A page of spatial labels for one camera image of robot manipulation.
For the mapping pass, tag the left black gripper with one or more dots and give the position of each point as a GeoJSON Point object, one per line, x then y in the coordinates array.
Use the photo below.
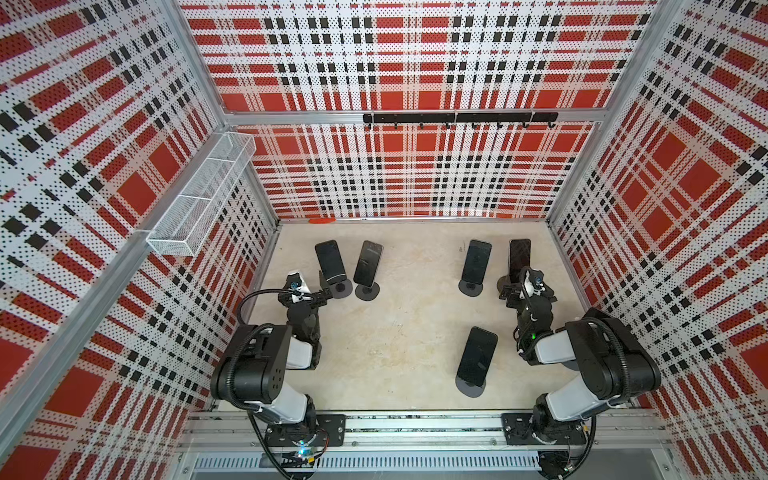
{"type": "Point", "coordinates": [313, 299]}

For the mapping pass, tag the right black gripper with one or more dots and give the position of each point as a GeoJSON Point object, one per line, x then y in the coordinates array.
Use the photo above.
{"type": "Point", "coordinates": [522, 298]}

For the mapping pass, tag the black phone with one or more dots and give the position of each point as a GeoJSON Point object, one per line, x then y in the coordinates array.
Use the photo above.
{"type": "Point", "coordinates": [330, 261]}
{"type": "Point", "coordinates": [476, 262]}
{"type": "Point", "coordinates": [518, 258]}
{"type": "Point", "coordinates": [367, 264]}
{"type": "Point", "coordinates": [477, 356]}

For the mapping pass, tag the grey phone stand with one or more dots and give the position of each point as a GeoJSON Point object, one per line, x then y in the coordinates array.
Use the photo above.
{"type": "Point", "coordinates": [469, 389]}
{"type": "Point", "coordinates": [470, 289]}

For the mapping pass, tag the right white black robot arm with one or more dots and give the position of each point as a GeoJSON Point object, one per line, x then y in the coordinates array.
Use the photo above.
{"type": "Point", "coordinates": [612, 367]}

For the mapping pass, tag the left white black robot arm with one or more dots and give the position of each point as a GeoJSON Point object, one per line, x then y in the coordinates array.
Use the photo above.
{"type": "Point", "coordinates": [252, 373]}

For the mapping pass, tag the far right grey stand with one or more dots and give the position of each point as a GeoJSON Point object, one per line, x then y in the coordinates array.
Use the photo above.
{"type": "Point", "coordinates": [504, 286]}

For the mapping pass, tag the far left grey stand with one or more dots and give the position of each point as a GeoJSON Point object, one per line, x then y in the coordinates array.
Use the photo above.
{"type": "Point", "coordinates": [341, 289]}

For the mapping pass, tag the red marker pen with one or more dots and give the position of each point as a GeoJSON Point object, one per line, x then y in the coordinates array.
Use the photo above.
{"type": "Point", "coordinates": [324, 220]}

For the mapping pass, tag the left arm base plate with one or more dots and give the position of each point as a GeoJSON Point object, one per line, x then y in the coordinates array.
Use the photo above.
{"type": "Point", "coordinates": [315, 431]}

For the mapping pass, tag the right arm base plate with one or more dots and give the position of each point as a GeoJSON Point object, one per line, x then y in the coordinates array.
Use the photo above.
{"type": "Point", "coordinates": [522, 429]}

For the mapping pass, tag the white wire mesh basket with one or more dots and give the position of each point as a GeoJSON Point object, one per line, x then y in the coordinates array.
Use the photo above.
{"type": "Point", "coordinates": [215, 172]}

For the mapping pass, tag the black hook rail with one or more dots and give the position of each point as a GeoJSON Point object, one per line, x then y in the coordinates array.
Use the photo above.
{"type": "Point", "coordinates": [524, 118]}

